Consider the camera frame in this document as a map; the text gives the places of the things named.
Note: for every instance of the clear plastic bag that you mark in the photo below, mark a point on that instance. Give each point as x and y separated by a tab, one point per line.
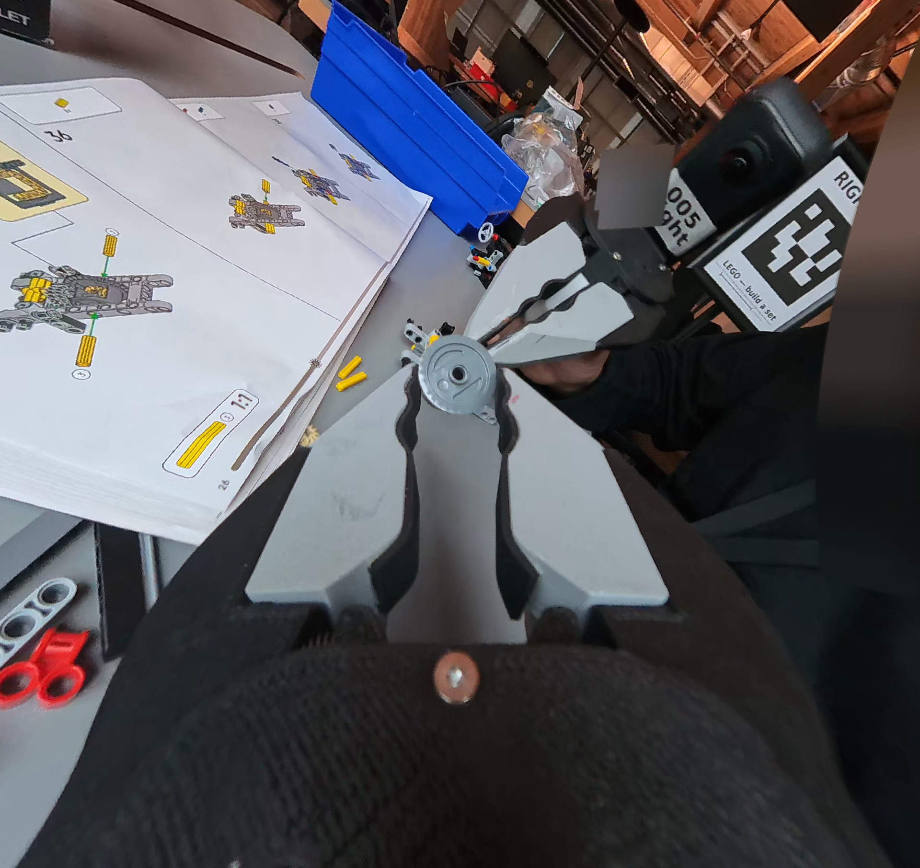
546	142

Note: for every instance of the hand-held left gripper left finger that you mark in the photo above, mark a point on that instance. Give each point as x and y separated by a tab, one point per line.
330	516

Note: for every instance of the blue plastic bin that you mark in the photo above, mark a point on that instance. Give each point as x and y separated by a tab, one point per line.
417	113

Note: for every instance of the grey lego chassis assembly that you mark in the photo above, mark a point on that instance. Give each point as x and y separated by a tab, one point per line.
420	339

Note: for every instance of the grey parts tray black rim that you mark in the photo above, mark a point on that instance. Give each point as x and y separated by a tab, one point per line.
43	738

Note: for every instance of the lego instruction booklet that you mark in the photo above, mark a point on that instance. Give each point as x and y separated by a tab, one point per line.
180	271

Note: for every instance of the grey round lego differential piece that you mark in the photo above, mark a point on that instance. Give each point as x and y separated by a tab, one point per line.
456	373

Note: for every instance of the red lego connector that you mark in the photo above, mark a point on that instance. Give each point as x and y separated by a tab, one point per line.
50	667

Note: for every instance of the white lego steering wheel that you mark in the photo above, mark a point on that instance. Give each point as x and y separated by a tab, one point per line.
489	233

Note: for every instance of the black floor lamp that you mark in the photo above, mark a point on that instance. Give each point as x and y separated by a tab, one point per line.
625	12

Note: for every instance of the yellow lego pin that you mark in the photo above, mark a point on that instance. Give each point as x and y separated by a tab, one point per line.
352	381
350	366

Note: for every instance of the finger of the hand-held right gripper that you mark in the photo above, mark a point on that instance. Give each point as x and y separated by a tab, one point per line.
532	271
575	329

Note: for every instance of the tan lego gear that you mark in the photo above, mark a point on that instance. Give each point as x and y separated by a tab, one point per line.
311	437

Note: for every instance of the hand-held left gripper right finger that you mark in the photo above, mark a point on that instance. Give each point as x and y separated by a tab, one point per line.
582	523

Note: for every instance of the person's dark clothing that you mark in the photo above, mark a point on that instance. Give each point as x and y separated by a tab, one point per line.
776	595

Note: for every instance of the grey lego beam with holes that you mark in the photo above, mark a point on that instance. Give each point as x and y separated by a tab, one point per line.
36	609

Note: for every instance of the person's right hand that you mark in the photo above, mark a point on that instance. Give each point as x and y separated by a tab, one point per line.
568	372

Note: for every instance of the small lego assembly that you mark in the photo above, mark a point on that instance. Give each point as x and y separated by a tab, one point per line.
483	260

